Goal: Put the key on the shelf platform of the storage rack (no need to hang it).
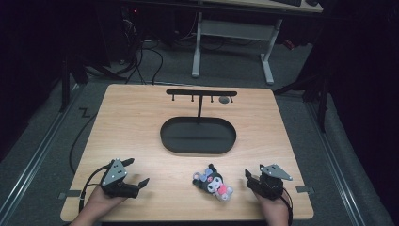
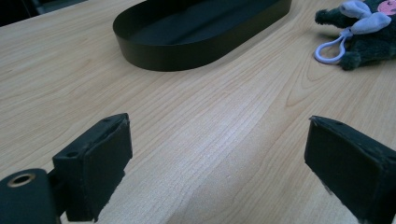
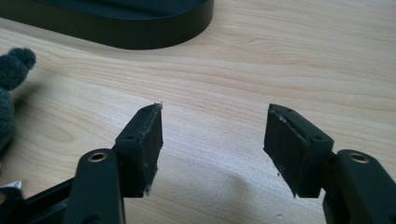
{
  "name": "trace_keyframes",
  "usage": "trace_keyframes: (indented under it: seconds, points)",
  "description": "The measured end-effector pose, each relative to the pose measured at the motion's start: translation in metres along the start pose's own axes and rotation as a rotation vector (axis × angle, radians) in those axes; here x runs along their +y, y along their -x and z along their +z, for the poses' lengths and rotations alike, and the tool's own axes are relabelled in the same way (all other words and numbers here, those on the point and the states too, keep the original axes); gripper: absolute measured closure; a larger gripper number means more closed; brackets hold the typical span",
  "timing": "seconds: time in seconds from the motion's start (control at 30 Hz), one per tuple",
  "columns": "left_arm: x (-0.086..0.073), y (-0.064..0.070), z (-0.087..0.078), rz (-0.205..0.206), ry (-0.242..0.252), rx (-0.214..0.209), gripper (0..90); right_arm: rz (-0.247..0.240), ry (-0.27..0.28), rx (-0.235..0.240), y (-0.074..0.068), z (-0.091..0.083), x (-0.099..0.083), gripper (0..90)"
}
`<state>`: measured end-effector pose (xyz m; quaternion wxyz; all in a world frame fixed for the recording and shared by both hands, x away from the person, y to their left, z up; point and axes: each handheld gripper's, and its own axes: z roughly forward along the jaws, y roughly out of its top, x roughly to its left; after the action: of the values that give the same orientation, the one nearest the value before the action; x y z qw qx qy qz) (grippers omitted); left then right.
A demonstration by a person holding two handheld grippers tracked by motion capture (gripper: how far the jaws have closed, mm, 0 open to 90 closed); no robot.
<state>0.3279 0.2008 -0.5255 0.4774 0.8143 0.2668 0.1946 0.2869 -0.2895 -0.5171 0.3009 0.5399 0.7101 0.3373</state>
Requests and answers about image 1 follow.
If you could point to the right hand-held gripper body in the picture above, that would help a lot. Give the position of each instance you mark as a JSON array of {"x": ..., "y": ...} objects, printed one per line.
[{"x": 269, "y": 185}]

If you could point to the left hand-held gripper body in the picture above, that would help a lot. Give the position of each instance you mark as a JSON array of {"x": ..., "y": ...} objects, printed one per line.
[{"x": 116, "y": 175}]

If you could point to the black and pink plush toy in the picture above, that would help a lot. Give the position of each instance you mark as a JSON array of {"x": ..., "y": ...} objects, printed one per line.
[{"x": 212, "y": 183}]

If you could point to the person's right hand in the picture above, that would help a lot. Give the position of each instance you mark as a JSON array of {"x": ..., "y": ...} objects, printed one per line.
[{"x": 276, "y": 208}]

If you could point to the person's left hand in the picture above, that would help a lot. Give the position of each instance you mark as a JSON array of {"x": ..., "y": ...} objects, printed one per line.
[{"x": 98, "y": 204}]

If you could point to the grey tape strip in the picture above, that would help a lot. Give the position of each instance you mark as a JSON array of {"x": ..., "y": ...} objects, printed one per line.
[
  {"x": 305, "y": 189},
  {"x": 69, "y": 194}
]

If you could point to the black hook stand with tray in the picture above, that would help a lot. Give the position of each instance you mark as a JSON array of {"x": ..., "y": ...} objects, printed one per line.
[{"x": 197, "y": 136}]

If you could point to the grey round table plug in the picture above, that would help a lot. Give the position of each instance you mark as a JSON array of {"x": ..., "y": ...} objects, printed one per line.
[{"x": 224, "y": 100}]

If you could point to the black metal stand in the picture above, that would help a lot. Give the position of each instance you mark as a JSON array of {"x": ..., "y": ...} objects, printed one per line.
[
  {"x": 65, "y": 84},
  {"x": 323, "y": 97}
]

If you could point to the black computer tower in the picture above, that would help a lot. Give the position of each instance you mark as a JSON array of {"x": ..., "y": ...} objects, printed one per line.
[{"x": 131, "y": 25}]

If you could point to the white-framed desk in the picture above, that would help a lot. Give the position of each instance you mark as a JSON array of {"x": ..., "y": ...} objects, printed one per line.
[{"x": 233, "y": 29}]

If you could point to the black keyboard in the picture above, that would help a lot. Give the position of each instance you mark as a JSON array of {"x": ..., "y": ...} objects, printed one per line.
[{"x": 287, "y": 2}]

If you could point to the black computer mouse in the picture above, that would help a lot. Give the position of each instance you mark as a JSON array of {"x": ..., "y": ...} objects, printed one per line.
[{"x": 312, "y": 2}]

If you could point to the metal floor rail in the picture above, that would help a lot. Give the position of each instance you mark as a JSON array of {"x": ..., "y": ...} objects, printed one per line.
[
  {"x": 335, "y": 163},
  {"x": 34, "y": 157}
]

